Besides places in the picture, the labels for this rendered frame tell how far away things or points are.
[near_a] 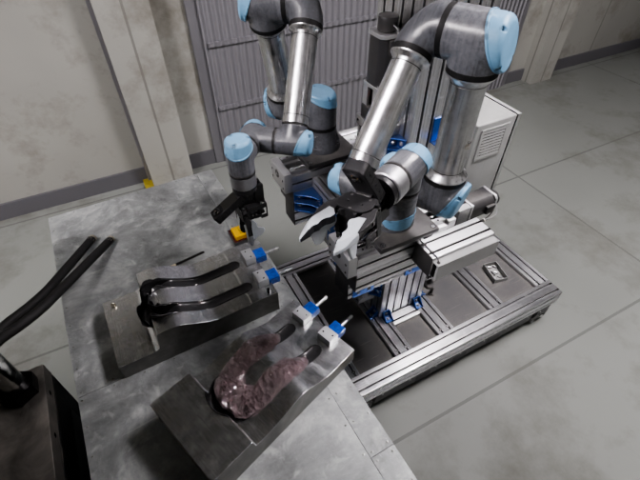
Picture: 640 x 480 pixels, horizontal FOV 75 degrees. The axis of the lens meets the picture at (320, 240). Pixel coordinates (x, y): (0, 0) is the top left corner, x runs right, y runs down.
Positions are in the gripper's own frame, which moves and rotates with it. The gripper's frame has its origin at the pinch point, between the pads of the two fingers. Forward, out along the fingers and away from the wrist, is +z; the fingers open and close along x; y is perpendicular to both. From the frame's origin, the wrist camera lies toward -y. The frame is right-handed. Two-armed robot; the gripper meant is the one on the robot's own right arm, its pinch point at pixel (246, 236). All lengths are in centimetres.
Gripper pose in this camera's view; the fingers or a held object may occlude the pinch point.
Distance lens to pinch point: 137.9
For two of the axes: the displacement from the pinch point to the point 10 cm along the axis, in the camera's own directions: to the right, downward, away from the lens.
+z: 0.0, 7.2, 7.0
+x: -5.0, -6.1, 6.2
